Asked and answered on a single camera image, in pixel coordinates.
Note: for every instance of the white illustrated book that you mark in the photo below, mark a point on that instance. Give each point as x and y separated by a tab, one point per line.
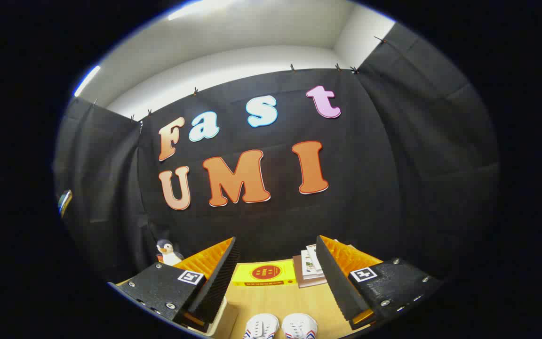
306	266
313	256

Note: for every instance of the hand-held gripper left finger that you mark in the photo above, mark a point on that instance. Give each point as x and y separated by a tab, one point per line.
214	282

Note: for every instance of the penguin plush toy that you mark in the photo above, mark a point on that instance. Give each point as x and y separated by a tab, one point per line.
168	253

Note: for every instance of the white shoe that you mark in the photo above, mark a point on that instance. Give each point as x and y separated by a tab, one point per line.
261	327
299	327

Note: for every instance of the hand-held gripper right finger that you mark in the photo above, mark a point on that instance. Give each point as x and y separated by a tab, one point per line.
339	282

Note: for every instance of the cream fabric storage box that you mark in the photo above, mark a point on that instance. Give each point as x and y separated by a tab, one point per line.
226	322

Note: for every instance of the yellow book with red circle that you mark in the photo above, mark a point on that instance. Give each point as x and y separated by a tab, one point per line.
264	273

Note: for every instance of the brown book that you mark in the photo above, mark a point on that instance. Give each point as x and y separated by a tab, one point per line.
299	280

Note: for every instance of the ceiling light strip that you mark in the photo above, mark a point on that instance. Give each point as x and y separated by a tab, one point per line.
87	80

